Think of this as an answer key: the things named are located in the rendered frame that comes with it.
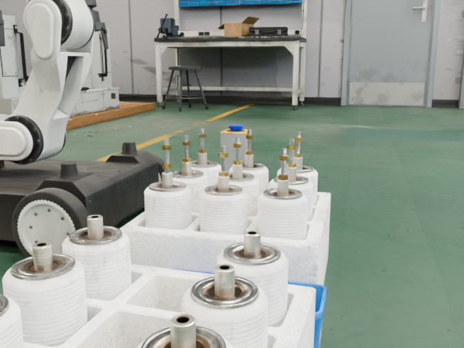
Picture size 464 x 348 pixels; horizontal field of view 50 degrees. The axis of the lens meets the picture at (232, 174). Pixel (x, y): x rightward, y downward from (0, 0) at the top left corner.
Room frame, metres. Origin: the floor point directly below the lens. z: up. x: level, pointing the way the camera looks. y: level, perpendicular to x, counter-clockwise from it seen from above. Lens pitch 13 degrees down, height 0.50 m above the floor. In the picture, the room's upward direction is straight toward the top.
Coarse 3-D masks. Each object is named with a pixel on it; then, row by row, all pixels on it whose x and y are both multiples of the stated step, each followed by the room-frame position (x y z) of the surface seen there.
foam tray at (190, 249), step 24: (144, 216) 1.01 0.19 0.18; (192, 216) 1.02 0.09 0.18; (312, 216) 1.08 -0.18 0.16; (144, 240) 0.91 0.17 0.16; (168, 240) 0.90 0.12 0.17; (192, 240) 0.89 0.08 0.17; (216, 240) 0.88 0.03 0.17; (240, 240) 0.87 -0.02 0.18; (264, 240) 0.86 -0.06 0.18; (288, 240) 0.86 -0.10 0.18; (312, 240) 0.86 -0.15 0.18; (144, 264) 0.91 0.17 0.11; (168, 264) 0.90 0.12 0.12; (192, 264) 0.89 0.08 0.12; (288, 264) 0.84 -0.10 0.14; (312, 264) 0.83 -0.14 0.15
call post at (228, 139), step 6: (222, 138) 1.34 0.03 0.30; (228, 138) 1.34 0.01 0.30; (234, 138) 1.33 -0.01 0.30; (240, 138) 1.33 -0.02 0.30; (222, 144) 1.34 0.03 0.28; (228, 144) 1.34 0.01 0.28; (246, 144) 1.34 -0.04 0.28; (228, 150) 1.34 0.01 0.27; (234, 150) 1.33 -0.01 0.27; (240, 150) 1.33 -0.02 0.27; (246, 150) 1.34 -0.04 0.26; (234, 156) 1.33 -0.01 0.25; (240, 156) 1.33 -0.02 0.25; (228, 162) 1.34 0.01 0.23; (228, 168) 1.34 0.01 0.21
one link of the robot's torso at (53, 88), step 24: (48, 0) 1.36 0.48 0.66; (24, 24) 1.38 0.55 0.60; (48, 24) 1.35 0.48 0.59; (48, 48) 1.35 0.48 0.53; (48, 72) 1.38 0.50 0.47; (72, 72) 1.49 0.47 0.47; (24, 96) 1.42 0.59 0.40; (48, 96) 1.40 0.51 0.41; (72, 96) 1.49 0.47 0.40; (24, 120) 1.41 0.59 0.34; (48, 120) 1.41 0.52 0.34; (48, 144) 1.43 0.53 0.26
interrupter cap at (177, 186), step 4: (152, 184) 0.99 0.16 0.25; (156, 184) 0.99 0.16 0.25; (160, 184) 1.00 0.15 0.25; (176, 184) 1.00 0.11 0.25; (180, 184) 0.99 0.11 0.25; (184, 184) 0.99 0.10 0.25; (152, 188) 0.96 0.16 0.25; (156, 188) 0.95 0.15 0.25; (160, 188) 0.96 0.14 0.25; (164, 188) 0.96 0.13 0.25; (168, 188) 0.96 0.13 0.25; (172, 188) 0.96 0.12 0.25; (176, 188) 0.95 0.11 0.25; (180, 188) 0.96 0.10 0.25
